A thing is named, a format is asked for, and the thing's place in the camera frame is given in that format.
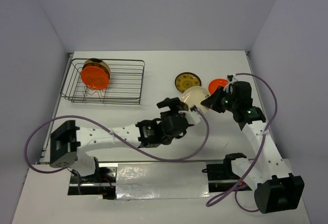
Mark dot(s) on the yellow plate brown rim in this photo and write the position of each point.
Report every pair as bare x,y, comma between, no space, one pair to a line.
96,62

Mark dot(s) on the metal wire dish rack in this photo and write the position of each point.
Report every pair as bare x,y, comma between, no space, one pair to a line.
126,80

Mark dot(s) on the silver foil sheet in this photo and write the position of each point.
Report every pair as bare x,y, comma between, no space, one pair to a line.
161,180

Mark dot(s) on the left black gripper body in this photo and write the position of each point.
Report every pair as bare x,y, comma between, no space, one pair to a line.
163,114

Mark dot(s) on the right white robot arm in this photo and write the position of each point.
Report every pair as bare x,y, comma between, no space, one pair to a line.
274,185

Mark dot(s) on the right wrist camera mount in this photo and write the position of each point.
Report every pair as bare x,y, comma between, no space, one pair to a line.
231,78

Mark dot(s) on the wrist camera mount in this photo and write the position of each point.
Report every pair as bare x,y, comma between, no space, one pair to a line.
231,78
193,117

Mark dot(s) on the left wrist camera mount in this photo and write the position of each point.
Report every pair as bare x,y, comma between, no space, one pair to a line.
193,117

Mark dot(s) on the pink floral plate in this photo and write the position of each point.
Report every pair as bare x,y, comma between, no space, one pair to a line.
194,96

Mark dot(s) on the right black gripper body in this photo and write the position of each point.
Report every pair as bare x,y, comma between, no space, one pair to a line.
228,102

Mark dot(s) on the black metal base rail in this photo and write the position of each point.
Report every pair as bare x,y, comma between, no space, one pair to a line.
104,185

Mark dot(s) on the yellow patterned plate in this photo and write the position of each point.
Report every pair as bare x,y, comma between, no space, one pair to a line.
186,80

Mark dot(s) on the orange plate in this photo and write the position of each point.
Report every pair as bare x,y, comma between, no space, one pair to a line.
216,83
95,77

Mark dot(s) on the orange plate front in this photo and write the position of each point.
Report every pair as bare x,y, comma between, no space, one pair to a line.
216,83

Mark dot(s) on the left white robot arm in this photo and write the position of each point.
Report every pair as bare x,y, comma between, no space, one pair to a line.
70,144

